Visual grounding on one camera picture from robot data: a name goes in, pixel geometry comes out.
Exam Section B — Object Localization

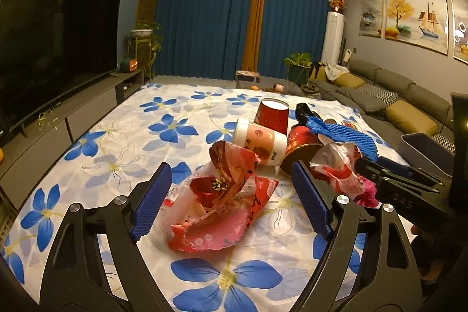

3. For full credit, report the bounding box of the white standing air conditioner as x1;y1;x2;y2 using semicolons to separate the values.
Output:
321;11;346;64

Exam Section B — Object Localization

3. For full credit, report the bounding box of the large patterned cushion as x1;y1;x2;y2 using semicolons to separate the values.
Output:
433;134;456;152

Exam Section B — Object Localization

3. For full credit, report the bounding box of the red cylindrical can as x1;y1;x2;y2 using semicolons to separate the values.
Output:
280;125;326;177

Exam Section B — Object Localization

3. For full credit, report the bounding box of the black flat television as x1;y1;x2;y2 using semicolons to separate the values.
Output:
0;0;121;142

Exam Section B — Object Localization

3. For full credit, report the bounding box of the orange curtain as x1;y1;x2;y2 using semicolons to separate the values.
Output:
243;0;269;73

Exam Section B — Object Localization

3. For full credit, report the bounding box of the small landscape painting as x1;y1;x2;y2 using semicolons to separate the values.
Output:
359;0;384;38

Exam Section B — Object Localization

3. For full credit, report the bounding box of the framed purple sky painting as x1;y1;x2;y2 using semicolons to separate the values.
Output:
450;0;468;62

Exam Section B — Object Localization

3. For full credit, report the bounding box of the flat printed box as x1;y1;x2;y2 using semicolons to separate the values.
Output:
235;70;261;83

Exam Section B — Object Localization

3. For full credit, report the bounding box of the grey plastic bin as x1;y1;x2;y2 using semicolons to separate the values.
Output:
399;133;454;177

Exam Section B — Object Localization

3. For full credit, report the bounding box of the small yellow cushion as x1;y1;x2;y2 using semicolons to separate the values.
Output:
333;74;366;89

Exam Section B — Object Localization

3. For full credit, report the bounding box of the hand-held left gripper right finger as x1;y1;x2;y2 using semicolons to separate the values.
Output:
291;160;421;312

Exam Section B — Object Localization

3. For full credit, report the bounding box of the white and red plastic bag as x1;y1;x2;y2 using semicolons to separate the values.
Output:
310;142;366;205

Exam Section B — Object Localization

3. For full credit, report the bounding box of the white apple-print paper cup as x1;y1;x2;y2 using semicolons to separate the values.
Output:
233;117;288;166

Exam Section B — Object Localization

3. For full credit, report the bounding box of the blue floral blanket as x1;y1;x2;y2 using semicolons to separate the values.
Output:
0;82;414;312

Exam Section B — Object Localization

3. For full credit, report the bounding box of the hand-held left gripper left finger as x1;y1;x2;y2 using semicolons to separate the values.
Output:
40;162;174;312

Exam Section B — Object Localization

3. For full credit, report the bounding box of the small patterned cushion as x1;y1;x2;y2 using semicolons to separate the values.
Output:
356;83;399;111

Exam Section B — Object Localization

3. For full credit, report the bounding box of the blue foam net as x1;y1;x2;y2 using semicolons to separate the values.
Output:
306;116;379;163

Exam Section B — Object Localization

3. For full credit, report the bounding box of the blue curtain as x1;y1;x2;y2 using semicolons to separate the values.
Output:
258;0;344;82
155;0;257;79

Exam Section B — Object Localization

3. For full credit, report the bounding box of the white cloth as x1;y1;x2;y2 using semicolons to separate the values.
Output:
325;63;350;80

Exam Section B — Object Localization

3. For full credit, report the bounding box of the pink foam net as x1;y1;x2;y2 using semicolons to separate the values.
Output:
353;177;381;208

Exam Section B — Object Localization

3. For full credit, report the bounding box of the red paper cup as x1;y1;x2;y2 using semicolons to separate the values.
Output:
254;97;289;133

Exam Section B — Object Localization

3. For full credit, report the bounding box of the tree and sailboat painting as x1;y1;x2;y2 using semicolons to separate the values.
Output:
384;0;450;55

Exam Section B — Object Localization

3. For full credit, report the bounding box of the grey sofa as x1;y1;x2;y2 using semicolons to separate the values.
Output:
309;59;457;159

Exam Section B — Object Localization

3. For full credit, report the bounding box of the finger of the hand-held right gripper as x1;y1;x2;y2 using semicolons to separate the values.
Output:
355;156;451;217
378;156;455;187

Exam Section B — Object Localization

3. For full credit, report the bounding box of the grey television cabinet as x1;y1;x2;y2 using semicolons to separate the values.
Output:
0;69;145;210

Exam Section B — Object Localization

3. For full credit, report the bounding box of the grey cushion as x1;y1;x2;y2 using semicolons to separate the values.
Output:
334;87;362;101

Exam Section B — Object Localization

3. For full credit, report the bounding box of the potted plant in green pot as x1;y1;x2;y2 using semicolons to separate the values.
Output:
283;52;313;86

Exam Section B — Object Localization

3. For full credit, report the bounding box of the black plastic bag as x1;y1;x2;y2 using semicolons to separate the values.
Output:
295;103;324;128

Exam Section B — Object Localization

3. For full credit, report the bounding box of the large yellow cushion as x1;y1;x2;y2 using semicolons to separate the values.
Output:
386;101;448;135

